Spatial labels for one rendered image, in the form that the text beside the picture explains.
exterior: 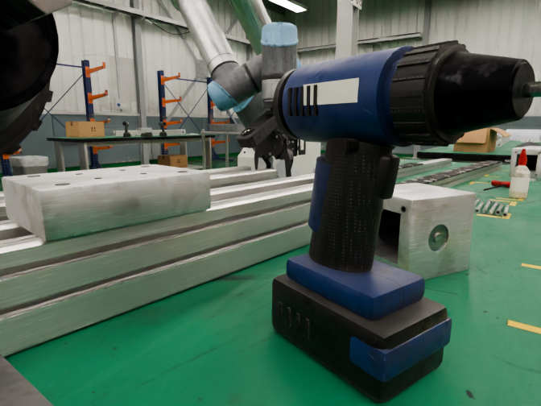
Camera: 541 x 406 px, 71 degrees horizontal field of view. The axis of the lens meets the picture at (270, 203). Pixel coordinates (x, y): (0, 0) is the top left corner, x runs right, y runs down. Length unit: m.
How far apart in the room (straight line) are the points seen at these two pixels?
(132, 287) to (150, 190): 0.09
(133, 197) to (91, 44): 8.94
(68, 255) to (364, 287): 0.24
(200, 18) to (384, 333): 0.91
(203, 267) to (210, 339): 0.11
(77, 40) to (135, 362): 8.91
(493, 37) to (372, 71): 11.62
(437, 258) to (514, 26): 11.43
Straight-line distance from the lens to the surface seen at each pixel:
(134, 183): 0.36
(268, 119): 0.79
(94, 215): 0.35
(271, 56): 0.82
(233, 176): 0.69
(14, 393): 0.20
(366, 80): 0.24
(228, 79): 0.93
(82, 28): 9.26
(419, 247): 0.45
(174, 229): 0.39
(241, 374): 0.29
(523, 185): 1.07
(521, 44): 11.78
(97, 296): 0.37
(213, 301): 0.39
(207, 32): 1.02
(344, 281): 0.27
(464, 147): 2.79
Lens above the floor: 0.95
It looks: 12 degrees down
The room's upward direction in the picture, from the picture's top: straight up
